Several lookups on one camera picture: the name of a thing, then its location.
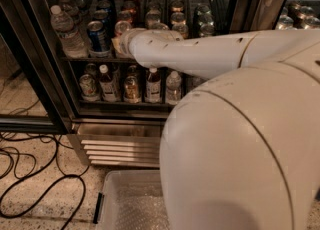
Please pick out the blue pepsi can front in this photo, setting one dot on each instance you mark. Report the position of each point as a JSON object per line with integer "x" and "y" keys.
{"x": 99, "y": 41}

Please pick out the clear water bottle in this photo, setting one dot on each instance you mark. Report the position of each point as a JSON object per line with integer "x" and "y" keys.
{"x": 67, "y": 31}

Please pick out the clear plastic storage bin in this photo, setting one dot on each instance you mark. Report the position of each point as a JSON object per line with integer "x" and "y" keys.
{"x": 106, "y": 208}

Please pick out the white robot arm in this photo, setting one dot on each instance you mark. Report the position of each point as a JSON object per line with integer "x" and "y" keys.
{"x": 242, "y": 150}

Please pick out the brown tea bottle left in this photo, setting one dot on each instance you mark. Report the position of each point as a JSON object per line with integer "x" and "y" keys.
{"x": 110, "y": 90}

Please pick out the green can bottom left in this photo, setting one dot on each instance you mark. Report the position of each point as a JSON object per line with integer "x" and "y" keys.
{"x": 89, "y": 88}

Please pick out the brown tea bottle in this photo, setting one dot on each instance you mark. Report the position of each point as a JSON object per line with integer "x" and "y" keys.
{"x": 110, "y": 90}
{"x": 153, "y": 86}

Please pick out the gold can bottom shelf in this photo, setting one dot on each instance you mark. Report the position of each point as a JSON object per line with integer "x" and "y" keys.
{"x": 131, "y": 90}

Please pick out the white green soda can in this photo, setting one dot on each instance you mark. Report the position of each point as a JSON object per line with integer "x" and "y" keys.
{"x": 158, "y": 26}

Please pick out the small water bottle left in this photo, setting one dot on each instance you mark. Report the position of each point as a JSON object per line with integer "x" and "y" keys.
{"x": 173, "y": 88}

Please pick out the bubble wrap sheet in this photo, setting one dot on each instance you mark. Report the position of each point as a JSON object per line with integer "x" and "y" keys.
{"x": 141, "y": 207}

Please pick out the open fridge glass door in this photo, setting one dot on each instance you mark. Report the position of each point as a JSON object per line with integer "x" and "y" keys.
{"x": 31, "y": 101}

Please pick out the gold orange soda can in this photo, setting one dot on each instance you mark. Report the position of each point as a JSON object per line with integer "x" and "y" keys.
{"x": 182, "y": 29}

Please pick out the red coke can front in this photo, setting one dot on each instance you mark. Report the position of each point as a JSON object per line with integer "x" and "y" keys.
{"x": 121, "y": 27}

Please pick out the green silver soda can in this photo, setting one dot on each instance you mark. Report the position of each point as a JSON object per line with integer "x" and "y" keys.
{"x": 206, "y": 30}

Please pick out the stainless steel fridge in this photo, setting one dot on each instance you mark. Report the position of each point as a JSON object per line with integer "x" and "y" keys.
{"x": 122, "y": 133}

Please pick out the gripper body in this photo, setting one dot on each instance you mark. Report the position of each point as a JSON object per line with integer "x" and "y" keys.
{"x": 125, "y": 43}

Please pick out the brown tea bottle middle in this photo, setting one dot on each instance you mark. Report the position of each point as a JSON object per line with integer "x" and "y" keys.
{"x": 153, "y": 86}

